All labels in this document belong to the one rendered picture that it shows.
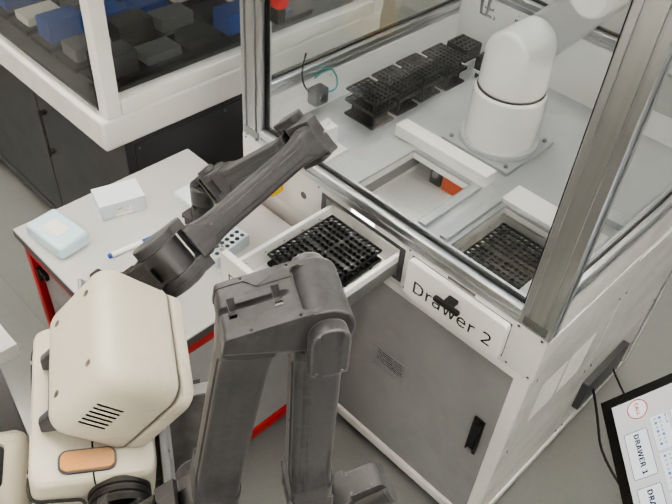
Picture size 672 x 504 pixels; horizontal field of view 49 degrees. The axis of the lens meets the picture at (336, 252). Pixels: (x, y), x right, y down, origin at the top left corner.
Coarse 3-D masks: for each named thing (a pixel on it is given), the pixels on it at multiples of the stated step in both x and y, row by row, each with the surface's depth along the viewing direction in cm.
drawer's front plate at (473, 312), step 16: (416, 272) 176; (432, 272) 173; (416, 288) 179; (432, 288) 175; (448, 288) 170; (464, 304) 169; (480, 304) 167; (448, 320) 176; (464, 320) 171; (480, 320) 167; (496, 320) 164; (480, 336) 170; (496, 336) 166; (496, 352) 168
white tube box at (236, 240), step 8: (232, 232) 198; (240, 232) 198; (224, 240) 196; (232, 240) 196; (240, 240) 196; (248, 240) 199; (216, 248) 193; (232, 248) 194; (240, 248) 198; (216, 256) 191; (216, 264) 192
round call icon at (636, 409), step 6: (642, 396) 139; (630, 402) 140; (636, 402) 139; (642, 402) 138; (630, 408) 139; (636, 408) 138; (642, 408) 137; (648, 408) 136; (630, 414) 138; (636, 414) 137; (642, 414) 136; (648, 414) 136; (630, 420) 138
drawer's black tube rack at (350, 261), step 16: (336, 224) 188; (304, 240) 184; (320, 240) 183; (336, 240) 184; (352, 240) 184; (368, 240) 184; (288, 256) 178; (336, 256) 179; (352, 256) 179; (368, 256) 180; (352, 272) 180
